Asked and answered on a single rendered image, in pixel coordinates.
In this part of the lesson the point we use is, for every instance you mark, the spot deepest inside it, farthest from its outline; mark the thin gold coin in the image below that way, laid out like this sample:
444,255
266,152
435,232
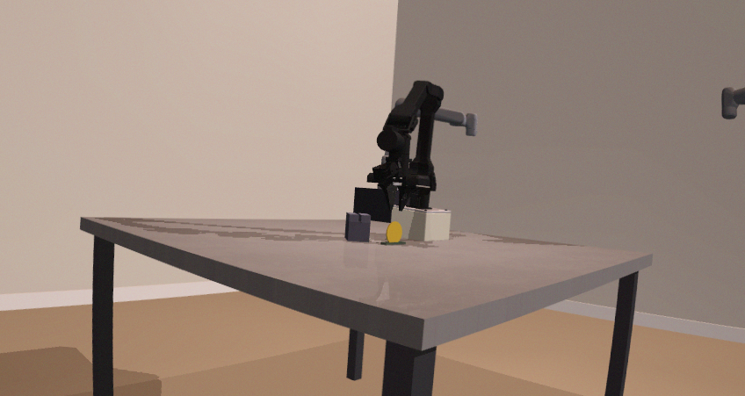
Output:
394,232

